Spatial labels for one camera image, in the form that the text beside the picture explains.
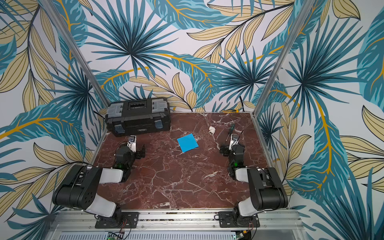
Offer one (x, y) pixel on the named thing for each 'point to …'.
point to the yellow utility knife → (230, 111)
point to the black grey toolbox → (138, 117)
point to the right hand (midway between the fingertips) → (232, 142)
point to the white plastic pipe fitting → (212, 130)
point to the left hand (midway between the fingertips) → (135, 144)
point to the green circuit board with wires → (116, 235)
